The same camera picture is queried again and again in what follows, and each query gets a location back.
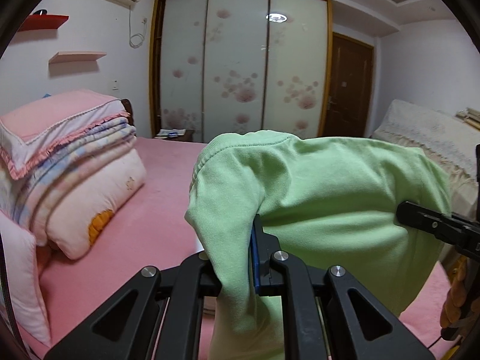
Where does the pink bed blanket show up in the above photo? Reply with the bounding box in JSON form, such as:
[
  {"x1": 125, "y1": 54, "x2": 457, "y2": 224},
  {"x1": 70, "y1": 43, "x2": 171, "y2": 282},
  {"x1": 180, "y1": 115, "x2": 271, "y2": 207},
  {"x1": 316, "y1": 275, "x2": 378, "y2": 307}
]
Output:
[{"x1": 16, "y1": 136, "x2": 462, "y2": 360}]

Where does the white power cord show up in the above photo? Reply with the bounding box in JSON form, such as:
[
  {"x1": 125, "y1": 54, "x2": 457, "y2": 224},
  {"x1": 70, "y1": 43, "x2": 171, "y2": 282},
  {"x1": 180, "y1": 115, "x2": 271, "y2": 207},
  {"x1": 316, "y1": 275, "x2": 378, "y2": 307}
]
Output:
[{"x1": 127, "y1": 6, "x2": 148, "y2": 50}]

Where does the dark brown wooden door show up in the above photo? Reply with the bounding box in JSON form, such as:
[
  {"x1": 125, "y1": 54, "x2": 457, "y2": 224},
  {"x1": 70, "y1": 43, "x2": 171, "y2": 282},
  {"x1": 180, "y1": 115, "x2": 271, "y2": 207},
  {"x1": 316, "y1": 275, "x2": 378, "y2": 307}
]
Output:
[{"x1": 323, "y1": 33, "x2": 374, "y2": 137}]

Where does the small pink pillow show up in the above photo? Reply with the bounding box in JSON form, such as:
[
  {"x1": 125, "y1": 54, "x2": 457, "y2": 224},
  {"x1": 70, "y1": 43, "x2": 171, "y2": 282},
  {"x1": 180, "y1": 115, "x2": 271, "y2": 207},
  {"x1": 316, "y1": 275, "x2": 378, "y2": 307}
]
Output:
[{"x1": 1, "y1": 213, "x2": 51, "y2": 345}]

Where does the cream lace covered furniture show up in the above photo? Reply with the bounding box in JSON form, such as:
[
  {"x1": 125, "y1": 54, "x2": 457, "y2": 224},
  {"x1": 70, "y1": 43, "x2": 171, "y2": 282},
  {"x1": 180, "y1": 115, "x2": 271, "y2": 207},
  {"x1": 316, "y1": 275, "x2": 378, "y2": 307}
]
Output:
[{"x1": 372, "y1": 99, "x2": 479, "y2": 219}]

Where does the red wall shelf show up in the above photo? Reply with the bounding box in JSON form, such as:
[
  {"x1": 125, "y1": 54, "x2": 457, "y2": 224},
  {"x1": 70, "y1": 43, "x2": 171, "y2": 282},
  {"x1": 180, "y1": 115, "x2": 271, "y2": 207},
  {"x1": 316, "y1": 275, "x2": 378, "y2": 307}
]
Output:
[{"x1": 18, "y1": 13, "x2": 69, "y2": 32}]

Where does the bedside table with items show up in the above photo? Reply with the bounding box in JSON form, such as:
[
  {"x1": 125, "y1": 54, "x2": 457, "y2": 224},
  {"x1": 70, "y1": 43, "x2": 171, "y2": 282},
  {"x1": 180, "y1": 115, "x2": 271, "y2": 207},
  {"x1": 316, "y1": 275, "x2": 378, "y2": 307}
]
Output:
[{"x1": 154, "y1": 128, "x2": 194, "y2": 142}]

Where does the pink wall shelf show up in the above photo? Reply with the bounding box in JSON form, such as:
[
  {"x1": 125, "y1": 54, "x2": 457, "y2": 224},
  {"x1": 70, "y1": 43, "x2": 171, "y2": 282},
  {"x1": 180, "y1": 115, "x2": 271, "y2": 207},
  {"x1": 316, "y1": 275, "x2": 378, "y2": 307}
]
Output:
[{"x1": 49, "y1": 51, "x2": 107, "y2": 64}]

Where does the person's right hand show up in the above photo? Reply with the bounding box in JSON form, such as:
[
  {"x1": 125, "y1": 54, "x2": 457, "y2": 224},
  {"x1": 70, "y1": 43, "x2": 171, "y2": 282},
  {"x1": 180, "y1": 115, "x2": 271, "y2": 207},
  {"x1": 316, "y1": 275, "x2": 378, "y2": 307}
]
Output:
[{"x1": 440, "y1": 257, "x2": 467, "y2": 328}]

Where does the light green t-shirt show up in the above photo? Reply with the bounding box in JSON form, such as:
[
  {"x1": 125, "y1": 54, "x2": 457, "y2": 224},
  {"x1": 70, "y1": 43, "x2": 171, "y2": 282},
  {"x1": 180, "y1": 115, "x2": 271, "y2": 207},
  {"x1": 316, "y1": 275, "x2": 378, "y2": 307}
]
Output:
[{"x1": 185, "y1": 131, "x2": 452, "y2": 359}]

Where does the folded pink quilts pile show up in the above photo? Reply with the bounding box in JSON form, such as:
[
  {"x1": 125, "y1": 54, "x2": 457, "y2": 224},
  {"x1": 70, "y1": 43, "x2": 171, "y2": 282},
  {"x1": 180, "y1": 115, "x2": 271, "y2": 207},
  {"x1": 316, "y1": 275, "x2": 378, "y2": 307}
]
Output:
[{"x1": 1, "y1": 89, "x2": 146, "y2": 260}]

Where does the stack of books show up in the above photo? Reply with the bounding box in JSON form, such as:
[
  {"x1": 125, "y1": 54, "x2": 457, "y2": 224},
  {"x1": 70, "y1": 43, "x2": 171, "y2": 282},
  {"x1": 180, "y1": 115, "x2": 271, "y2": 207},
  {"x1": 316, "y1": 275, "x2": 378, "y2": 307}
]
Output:
[{"x1": 456, "y1": 107, "x2": 480, "y2": 130}]

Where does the floral sliding wardrobe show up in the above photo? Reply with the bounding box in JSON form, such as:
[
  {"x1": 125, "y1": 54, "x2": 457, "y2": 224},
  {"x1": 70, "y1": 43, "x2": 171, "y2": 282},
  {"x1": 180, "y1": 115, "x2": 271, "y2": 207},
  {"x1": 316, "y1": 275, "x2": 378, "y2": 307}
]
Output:
[{"x1": 151, "y1": 0, "x2": 333, "y2": 142}]

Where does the dark wooden headboard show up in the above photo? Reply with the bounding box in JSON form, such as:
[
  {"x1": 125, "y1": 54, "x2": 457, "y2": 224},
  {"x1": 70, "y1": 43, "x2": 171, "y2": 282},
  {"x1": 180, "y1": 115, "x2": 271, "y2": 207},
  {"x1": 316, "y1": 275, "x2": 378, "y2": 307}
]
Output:
[{"x1": 121, "y1": 98, "x2": 134, "y2": 126}]

